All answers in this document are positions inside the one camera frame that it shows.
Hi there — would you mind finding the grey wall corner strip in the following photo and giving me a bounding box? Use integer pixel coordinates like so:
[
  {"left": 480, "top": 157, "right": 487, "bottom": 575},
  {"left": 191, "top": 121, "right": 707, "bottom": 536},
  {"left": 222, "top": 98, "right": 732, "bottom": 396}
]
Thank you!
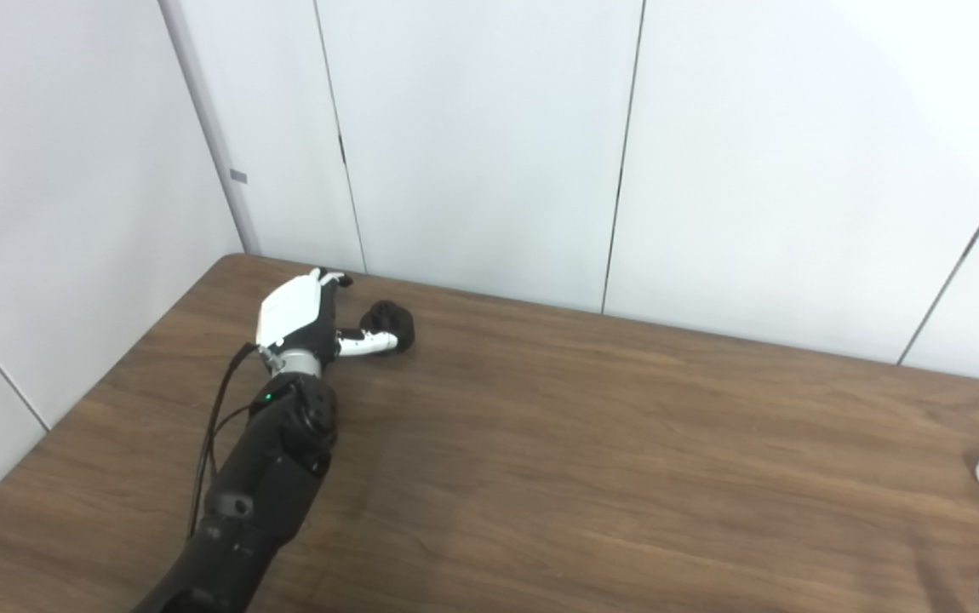
[{"left": 157, "top": 0, "right": 260, "bottom": 255}]

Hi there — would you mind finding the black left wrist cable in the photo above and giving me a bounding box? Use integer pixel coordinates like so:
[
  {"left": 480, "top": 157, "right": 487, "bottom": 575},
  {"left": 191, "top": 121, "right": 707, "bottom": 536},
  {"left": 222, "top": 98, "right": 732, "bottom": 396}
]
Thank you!
[{"left": 190, "top": 342, "right": 260, "bottom": 539}]

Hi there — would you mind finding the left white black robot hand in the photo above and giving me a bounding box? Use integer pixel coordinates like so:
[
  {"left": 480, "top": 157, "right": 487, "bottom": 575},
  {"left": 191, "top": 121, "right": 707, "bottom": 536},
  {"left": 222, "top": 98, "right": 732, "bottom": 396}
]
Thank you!
[{"left": 255, "top": 268, "right": 401, "bottom": 375}]

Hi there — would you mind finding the round black plastic part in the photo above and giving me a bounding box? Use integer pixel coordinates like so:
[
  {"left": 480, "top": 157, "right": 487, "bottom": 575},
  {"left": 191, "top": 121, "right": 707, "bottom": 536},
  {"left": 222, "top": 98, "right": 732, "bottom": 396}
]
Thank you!
[{"left": 359, "top": 300, "right": 415, "bottom": 354}]

